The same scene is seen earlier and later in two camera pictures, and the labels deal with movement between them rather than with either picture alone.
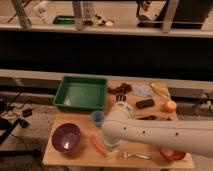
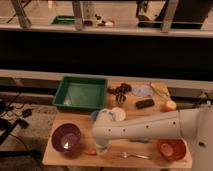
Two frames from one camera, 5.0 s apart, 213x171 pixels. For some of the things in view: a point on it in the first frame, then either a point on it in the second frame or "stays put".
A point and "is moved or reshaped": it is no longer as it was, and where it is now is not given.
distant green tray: x=64 y=20 stays put
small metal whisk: x=121 y=97 stays put
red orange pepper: x=97 y=146 is moved or reshaped
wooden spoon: x=162 y=90 stays put
